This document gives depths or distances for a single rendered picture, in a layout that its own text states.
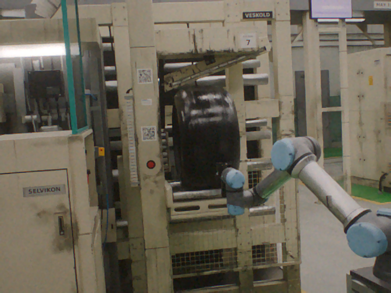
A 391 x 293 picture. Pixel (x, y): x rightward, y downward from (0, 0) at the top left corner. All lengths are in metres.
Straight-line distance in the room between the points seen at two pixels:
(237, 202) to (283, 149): 0.40
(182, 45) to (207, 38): 0.15
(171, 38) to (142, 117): 0.53
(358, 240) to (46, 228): 1.08
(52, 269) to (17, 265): 0.12
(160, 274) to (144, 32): 1.25
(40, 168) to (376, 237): 1.17
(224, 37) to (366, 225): 1.55
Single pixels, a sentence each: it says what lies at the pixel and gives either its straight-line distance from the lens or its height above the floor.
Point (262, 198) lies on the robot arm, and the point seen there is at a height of 0.93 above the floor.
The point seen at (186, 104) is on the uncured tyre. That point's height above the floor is 1.35.
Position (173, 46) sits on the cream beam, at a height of 1.69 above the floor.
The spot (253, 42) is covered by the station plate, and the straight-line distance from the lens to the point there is 2.87.
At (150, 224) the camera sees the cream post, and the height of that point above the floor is 0.75.
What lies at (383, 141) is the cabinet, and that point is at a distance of 7.14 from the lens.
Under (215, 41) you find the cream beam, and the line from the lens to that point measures 2.82.
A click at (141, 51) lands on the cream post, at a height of 1.63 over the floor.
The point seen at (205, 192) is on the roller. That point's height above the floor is 0.91.
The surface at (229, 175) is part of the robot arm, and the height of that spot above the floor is 1.05.
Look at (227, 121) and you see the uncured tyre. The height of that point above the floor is 1.26.
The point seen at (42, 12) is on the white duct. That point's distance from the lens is 2.84.
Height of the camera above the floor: 1.34
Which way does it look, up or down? 5 degrees down
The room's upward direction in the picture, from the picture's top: 3 degrees counter-clockwise
